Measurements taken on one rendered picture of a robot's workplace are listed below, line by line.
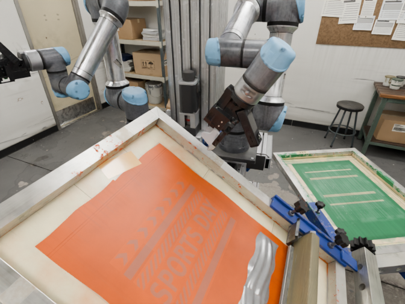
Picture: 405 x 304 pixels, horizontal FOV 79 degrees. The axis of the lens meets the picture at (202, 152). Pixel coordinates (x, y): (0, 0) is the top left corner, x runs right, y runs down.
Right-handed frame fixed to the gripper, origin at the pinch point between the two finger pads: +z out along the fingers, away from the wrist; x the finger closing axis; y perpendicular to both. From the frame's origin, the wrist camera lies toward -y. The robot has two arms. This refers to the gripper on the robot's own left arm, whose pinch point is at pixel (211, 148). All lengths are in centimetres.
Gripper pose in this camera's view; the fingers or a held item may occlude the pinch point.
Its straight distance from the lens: 77.1
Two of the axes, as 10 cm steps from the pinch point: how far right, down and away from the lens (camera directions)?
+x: -4.0, 4.8, -7.8
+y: -7.8, -6.3, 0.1
